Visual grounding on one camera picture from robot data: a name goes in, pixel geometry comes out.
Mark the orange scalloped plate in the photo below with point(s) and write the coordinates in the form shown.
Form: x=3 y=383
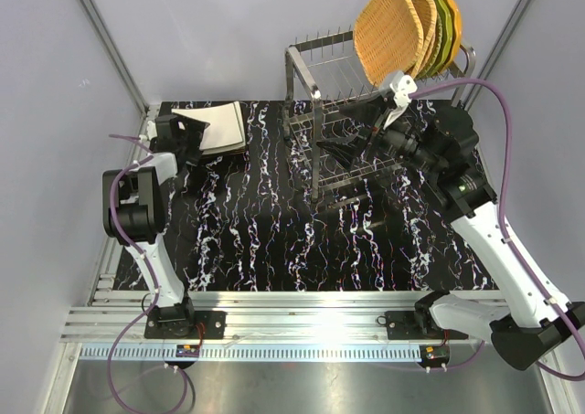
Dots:
x=457 y=32

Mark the aluminium mounting rail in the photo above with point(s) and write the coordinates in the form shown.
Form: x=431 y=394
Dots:
x=340 y=318

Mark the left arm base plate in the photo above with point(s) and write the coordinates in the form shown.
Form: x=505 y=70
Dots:
x=206 y=324

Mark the steel wire dish rack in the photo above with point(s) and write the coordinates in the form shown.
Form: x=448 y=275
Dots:
x=323 y=77

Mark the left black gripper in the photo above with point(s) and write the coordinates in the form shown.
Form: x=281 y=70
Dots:
x=195 y=132

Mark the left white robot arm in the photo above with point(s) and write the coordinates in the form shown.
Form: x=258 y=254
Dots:
x=134 y=214

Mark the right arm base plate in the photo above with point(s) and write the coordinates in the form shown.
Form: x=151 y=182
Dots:
x=402 y=326

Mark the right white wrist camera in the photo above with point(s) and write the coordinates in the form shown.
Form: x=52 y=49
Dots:
x=402 y=86

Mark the slotted cable duct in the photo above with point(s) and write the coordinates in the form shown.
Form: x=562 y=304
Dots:
x=253 y=353

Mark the woven bamboo tray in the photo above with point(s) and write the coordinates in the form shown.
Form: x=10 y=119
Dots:
x=427 y=13
x=388 y=37

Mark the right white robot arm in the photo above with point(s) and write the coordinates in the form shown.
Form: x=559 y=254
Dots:
x=538 y=317

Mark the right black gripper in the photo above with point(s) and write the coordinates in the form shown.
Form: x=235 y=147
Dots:
x=375 y=112

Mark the green scalloped plate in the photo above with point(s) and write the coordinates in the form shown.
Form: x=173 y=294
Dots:
x=448 y=43
x=441 y=30

